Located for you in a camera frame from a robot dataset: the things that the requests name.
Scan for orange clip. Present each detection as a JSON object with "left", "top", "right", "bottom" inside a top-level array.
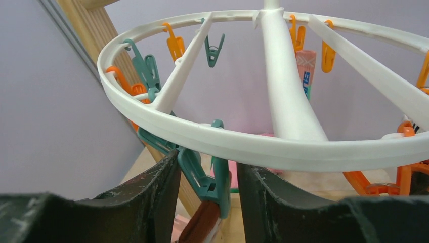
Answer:
[{"left": 342, "top": 120, "right": 429, "bottom": 197}]

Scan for white round clip hanger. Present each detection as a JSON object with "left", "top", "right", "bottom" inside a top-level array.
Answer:
[{"left": 97, "top": 0, "right": 429, "bottom": 173}]

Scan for pink folded cloth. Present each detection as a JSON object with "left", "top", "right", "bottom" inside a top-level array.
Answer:
[{"left": 210, "top": 133, "right": 284, "bottom": 193}]

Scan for grey sock red stripes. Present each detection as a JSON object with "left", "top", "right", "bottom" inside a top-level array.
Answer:
[{"left": 177, "top": 201, "right": 220, "bottom": 243}]

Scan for teal clip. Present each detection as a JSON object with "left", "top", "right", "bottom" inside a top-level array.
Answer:
[{"left": 177, "top": 119, "right": 233, "bottom": 219}]

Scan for pink patterned sock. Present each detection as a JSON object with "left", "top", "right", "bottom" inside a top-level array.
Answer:
[{"left": 296, "top": 50, "right": 317, "bottom": 100}]

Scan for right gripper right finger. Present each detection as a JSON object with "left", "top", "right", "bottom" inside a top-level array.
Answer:
[{"left": 237, "top": 164, "right": 428, "bottom": 242}]

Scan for wooden hanger rack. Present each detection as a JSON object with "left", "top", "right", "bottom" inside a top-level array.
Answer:
[{"left": 55, "top": 0, "right": 429, "bottom": 243}]

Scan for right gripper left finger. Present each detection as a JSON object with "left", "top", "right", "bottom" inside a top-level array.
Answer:
[{"left": 1, "top": 150, "right": 181, "bottom": 242}]

